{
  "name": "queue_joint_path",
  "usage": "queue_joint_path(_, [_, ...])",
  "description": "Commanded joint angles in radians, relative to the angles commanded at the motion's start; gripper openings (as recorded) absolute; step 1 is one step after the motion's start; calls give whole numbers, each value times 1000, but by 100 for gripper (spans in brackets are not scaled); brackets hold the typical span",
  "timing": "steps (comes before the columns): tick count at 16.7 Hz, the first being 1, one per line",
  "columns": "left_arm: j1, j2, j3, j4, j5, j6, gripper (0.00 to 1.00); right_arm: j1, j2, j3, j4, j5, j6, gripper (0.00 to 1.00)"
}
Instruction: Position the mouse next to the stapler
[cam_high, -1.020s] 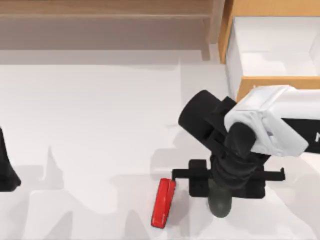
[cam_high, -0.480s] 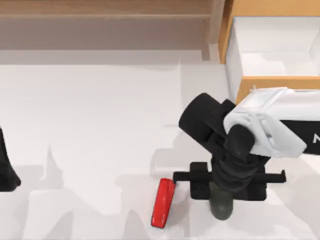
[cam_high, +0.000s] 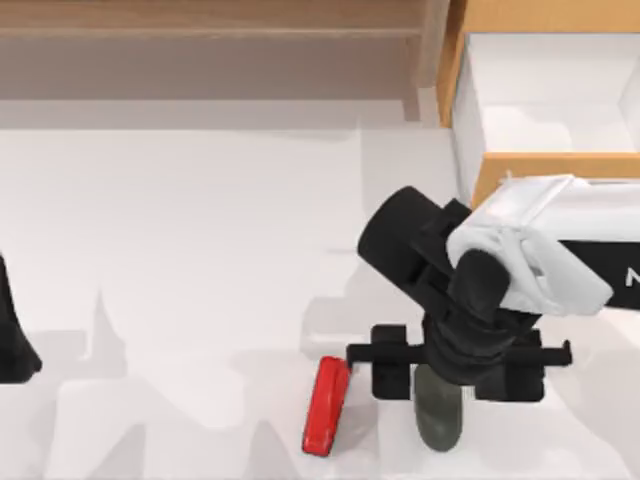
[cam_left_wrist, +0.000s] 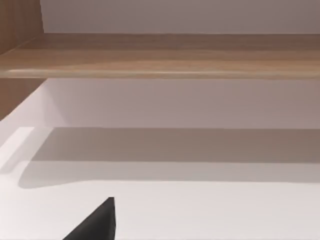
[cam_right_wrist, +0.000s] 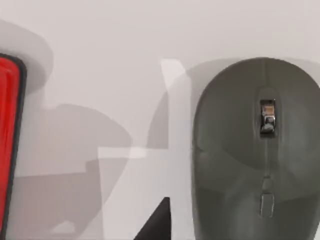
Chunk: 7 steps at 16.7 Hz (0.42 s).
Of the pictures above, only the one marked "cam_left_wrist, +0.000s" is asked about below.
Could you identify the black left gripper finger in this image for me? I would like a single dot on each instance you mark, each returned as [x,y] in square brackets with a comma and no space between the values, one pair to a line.
[100,223]

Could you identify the wooden open shelf unit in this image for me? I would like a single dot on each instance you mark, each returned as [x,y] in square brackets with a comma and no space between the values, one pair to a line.
[160,56]

